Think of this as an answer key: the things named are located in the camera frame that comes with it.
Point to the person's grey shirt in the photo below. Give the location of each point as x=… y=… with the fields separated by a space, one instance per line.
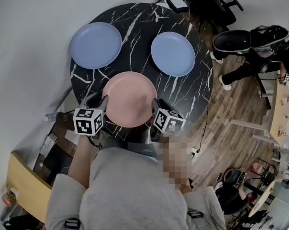
x=135 y=195

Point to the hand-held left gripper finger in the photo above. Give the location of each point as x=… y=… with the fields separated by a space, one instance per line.
x=105 y=104
x=90 y=100

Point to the yellow wooden counter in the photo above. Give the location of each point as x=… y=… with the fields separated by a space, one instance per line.
x=27 y=186

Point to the blue big plate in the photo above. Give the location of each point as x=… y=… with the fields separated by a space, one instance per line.
x=95 y=44
x=173 y=53

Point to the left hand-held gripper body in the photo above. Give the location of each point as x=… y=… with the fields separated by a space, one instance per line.
x=87 y=122

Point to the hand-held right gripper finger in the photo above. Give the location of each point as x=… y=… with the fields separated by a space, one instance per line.
x=155 y=108
x=165 y=104

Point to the pink big plate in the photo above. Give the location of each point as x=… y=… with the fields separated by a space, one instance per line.
x=127 y=97

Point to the black shell chair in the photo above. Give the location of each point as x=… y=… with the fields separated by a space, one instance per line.
x=230 y=41

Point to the clear water bottle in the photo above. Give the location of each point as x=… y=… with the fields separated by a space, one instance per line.
x=50 y=117

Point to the person's right forearm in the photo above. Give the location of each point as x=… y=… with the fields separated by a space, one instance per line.
x=175 y=162

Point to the round wooden table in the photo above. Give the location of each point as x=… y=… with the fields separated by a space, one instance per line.
x=261 y=200

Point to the light wooden table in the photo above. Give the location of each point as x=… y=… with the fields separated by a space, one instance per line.
x=281 y=114

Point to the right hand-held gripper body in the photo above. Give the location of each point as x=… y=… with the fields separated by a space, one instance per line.
x=169 y=121

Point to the black office chair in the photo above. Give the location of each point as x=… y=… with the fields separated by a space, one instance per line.
x=216 y=6

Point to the person's left forearm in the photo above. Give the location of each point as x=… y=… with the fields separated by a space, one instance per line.
x=81 y=157

